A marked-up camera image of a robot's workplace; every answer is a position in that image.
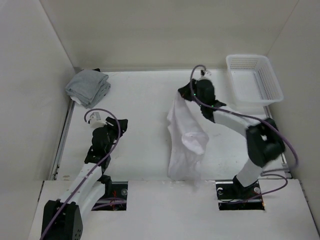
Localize white tank top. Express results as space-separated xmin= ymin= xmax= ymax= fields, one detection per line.
xmin=167 ymin=93 xmax=209 ymax=181

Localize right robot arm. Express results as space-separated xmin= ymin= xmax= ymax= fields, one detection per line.
xmin=177 ymin=77 xmax=285 ymax=199

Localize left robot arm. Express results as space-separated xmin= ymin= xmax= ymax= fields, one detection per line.
xmin=40 ymin=112 xmax=128 ymax=240

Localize folded grey tank tops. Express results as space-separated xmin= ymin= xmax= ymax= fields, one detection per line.
xmin=65 ymin=69 xmax=111 ymax=109

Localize white plastic basket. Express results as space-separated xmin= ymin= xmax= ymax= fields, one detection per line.
xmin=225 ymin=54 xmax=284 ymax=108

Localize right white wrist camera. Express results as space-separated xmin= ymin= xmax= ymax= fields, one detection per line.
xmin=200 ymin=69 xmax=212 ymax=78

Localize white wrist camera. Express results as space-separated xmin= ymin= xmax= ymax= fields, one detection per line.
xmin=200 ymin=69 xmax=212 ymax=78
xmin=88 ymin=112 xmax=107 ymax=129

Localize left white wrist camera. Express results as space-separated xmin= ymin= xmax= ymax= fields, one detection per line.
xmin=88 ymin=112 xmax=107 ymax=129

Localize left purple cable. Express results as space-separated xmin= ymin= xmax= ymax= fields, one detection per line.
xmin=39 ymin=108 xmax=127 ymax=240

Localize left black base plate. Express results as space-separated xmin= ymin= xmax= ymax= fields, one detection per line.
xmin=92 ymin=181 xmax=129 ymax=211

